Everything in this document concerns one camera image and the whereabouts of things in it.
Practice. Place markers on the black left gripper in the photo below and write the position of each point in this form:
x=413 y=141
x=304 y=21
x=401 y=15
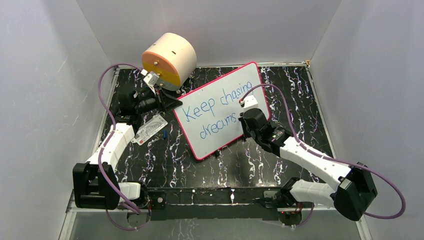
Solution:
x=165 y=103

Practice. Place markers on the pink framed whiteboard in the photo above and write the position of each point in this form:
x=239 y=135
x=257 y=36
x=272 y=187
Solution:
x=209 y=114

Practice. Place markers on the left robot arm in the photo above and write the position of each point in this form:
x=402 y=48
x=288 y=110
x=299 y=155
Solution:
x=95 y=183

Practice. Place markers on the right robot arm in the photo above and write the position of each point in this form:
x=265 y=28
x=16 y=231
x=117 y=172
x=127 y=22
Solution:
x=347 y=188

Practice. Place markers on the clear plastic marker package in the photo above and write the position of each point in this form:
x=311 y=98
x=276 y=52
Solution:
x=149 y=129

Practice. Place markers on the round pastel drawer cabinet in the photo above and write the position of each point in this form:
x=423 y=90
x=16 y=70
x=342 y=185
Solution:
x=173 y=58

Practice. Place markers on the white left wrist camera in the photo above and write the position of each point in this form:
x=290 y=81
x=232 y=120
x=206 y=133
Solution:
x=148 y=83

